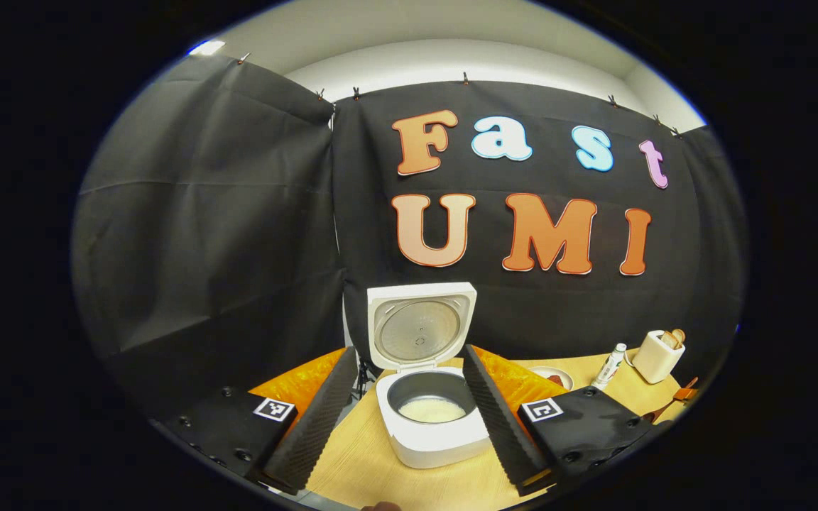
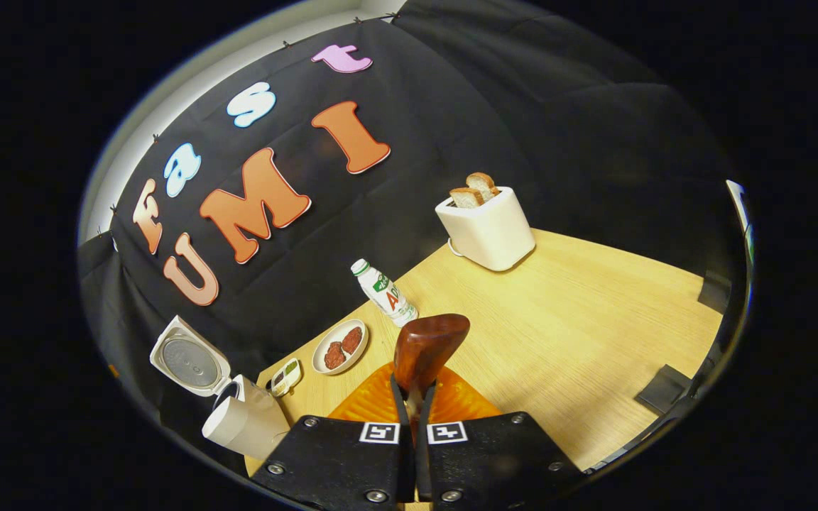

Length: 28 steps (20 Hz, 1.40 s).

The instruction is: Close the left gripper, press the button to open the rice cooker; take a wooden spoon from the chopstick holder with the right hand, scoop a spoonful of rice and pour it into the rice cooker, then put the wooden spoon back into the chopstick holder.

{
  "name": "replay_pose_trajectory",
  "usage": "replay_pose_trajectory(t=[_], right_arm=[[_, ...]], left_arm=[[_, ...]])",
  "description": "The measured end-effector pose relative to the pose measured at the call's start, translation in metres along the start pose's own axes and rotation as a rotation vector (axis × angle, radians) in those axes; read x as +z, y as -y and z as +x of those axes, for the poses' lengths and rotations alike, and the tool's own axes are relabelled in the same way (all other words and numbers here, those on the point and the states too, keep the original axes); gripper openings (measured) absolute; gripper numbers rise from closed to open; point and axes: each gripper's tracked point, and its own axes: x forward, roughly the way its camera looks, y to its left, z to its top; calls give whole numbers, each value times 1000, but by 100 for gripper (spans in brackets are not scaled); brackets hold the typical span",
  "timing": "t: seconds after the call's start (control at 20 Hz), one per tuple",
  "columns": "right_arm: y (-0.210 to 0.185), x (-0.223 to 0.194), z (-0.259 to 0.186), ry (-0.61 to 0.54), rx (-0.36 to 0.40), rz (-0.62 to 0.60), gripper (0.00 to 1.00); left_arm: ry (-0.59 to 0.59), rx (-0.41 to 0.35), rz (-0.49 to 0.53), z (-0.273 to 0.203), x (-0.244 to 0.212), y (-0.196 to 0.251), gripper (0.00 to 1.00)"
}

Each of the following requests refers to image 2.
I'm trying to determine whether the black flat block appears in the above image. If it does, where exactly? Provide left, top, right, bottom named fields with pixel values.
left=634, top=364, right=694, bottom=416
left=697, top=273, right=733, bottom=313

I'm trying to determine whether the white toaster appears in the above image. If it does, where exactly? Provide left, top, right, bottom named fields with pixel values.
left=435, top=186, right=536, bottom=272

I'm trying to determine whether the white divided condiment dish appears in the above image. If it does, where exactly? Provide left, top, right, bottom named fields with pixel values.
left=271, top=357, right=303, bottom=397

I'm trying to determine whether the white rice cooker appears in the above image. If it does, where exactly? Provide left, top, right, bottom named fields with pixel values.
left=150, top=314, right=293, bottom=461

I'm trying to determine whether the brown wooden spoon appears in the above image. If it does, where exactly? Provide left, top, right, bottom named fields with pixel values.
left=393, top=313, right=471, bottom=427

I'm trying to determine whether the white drink bottle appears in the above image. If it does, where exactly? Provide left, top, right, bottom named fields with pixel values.
left=350, top=258, right=419, bottom=328

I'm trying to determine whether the black backdrop cloth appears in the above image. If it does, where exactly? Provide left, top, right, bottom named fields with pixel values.
left=79, top=0, right=743, bottom=427

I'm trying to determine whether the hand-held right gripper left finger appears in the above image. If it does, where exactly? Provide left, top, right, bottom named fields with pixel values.
left=249, top=362, right=418, bottom=509

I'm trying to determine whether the white round plate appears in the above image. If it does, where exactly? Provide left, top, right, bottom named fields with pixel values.
left=312, top=319, right=369, bottom=375

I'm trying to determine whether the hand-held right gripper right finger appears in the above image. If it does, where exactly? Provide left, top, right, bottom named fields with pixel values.
left=418, top=364, right=588, bottom=509

